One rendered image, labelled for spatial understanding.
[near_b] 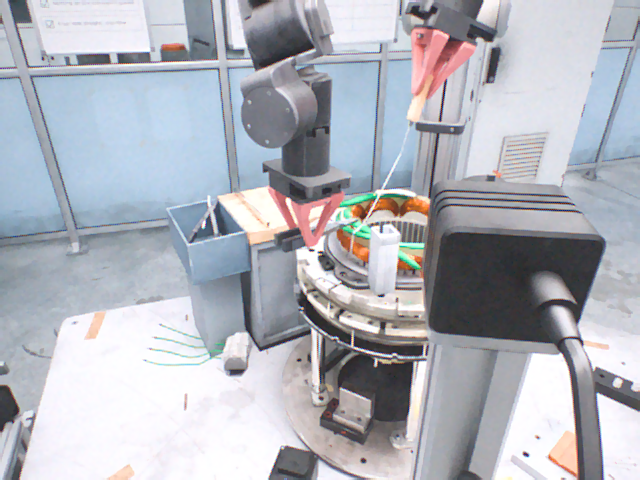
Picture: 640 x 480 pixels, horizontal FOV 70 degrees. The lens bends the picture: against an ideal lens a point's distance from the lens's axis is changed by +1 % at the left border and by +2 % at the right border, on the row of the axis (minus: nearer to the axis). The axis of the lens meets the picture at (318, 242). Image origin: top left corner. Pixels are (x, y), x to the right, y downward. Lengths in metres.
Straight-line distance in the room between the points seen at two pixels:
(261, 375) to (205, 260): 0.26
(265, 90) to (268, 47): 0.08
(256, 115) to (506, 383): 0.34
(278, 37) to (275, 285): 0.54
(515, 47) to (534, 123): 0.50
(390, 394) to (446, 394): 0.74
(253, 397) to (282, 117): 0.60
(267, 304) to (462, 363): 0.79
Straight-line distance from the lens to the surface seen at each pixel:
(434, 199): 0.16
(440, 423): 0.19
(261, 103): 0.44
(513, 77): 2.99
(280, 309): 0.96
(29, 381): 2.34
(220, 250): 0.84
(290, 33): 0.50
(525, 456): 0.87
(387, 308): 0.60
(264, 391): 0.92
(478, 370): 0.18
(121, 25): 2.77
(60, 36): 2.81
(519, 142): 3.15
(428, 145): 1.13
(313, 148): 0.52
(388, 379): 0.94
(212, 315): 0.94
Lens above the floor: 1.46
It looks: 30 degrees down
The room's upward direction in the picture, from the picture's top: straight up
